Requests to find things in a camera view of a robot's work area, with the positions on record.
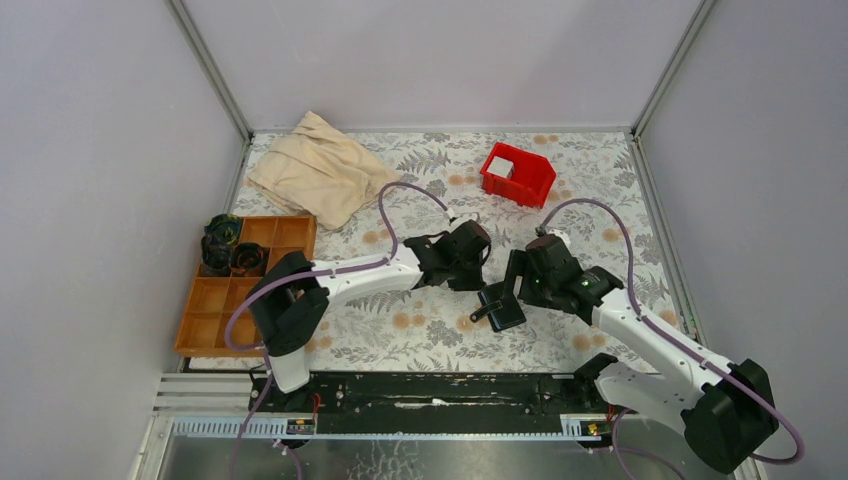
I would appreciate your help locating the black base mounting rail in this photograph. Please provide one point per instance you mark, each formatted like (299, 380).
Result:
(426, 403)

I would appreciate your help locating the stack of credit cards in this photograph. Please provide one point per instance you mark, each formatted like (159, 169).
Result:
(501, 167)

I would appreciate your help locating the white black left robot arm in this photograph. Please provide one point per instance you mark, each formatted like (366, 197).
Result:
(289, 302)

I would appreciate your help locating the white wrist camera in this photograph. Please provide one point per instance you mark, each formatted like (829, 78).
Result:
(457, 218)
(540, 232)

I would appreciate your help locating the dark floral rolled cloth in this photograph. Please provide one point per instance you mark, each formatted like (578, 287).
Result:
(215, 258)

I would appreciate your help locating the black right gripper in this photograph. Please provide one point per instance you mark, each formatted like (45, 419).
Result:
(516, 266)

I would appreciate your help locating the dark green rolled cloth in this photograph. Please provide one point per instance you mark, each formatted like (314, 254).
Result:
(223, 229)

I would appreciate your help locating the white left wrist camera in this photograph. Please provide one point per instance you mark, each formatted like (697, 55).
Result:
(457, 218)

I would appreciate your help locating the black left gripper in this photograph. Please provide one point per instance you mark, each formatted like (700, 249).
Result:
(472, 282)

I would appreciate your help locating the black leather card holder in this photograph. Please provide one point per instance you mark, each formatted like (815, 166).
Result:
(500, 307)

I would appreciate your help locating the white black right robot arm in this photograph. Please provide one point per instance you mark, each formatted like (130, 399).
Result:
(720, 408)

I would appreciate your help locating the beige folded cloth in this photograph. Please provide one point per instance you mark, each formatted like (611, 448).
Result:
(320, 170)

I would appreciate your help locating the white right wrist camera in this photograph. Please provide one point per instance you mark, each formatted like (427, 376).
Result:
(540, 232)

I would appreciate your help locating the red plastic bin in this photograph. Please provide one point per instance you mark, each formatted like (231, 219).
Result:
(531, 181)

